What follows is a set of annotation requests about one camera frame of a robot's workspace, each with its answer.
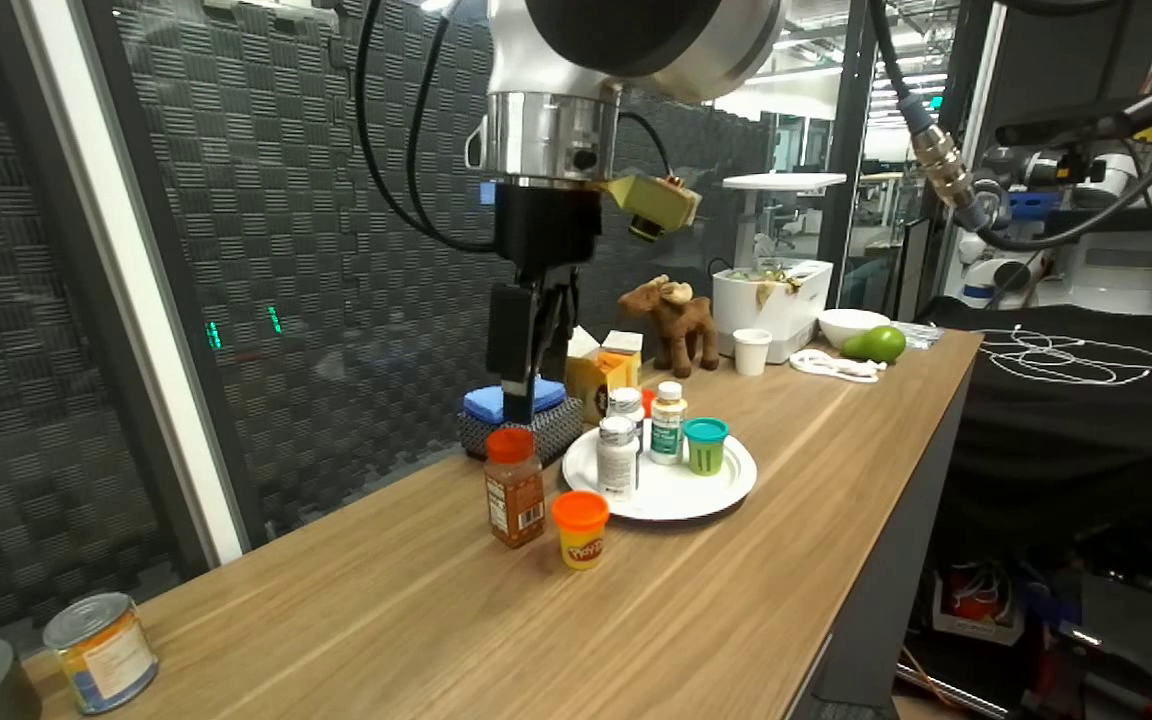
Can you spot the wrist camera with tape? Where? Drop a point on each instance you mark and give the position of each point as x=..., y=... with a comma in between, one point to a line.
x=654, y=204

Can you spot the white bowl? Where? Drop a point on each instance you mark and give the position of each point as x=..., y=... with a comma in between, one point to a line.
x=840, y=325

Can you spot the white paper cup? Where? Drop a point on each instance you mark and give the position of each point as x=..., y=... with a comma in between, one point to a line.
x=751, y=348

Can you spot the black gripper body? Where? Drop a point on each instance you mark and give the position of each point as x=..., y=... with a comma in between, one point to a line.
x=546, y=232

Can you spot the brown plush moose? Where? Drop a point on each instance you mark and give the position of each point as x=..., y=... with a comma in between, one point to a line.
x=680, y=325

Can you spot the labelled tin can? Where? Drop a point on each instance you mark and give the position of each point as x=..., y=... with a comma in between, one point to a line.
x=100, y=650

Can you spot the white paper plate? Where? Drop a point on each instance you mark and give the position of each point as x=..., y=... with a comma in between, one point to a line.
x=661, y=492

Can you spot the green tub teal lid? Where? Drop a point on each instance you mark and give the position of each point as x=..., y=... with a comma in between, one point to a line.
x=704, y=445

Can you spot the spice jar orange cap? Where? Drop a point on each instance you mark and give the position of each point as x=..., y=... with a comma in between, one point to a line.
x=515, y=487

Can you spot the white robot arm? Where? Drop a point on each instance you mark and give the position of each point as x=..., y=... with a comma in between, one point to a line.
x=548, y=137

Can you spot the green fruit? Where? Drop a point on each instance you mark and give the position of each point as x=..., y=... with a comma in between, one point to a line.
x=876, y=347

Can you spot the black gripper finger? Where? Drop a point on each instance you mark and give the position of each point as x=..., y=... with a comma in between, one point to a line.
x=518, y=393
x=561, y=310

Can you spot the red ball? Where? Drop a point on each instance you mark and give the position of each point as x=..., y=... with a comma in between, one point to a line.
x=648, y=400

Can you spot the yellow open cardboard box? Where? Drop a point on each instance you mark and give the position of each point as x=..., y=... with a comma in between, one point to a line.
x=601, y=367

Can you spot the white bottle cream cap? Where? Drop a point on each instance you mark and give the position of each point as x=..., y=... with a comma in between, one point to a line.
x=664, y=421

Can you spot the grey sponge block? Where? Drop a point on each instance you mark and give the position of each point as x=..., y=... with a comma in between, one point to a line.
x=554, y=433

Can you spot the yellow tub orange lid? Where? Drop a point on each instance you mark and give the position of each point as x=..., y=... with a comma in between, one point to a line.
x=581, y=520

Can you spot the white bucket with items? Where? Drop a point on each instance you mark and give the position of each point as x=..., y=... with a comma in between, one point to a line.
x=779, y=303

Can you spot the blue folded cloth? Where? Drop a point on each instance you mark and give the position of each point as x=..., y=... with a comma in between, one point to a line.
x=491, y=400

